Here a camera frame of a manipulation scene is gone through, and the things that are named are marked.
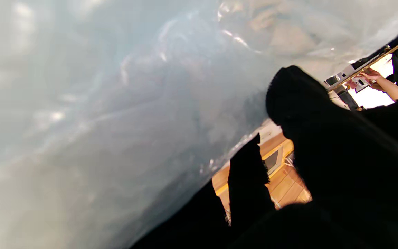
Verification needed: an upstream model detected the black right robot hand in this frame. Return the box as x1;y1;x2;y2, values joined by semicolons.
130;65;398;249

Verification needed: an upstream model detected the clear bubble film sheet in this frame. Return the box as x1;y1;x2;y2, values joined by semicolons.
0;0;398;249

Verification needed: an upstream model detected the bare forearm of person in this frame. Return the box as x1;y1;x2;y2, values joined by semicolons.
360;67;398;102

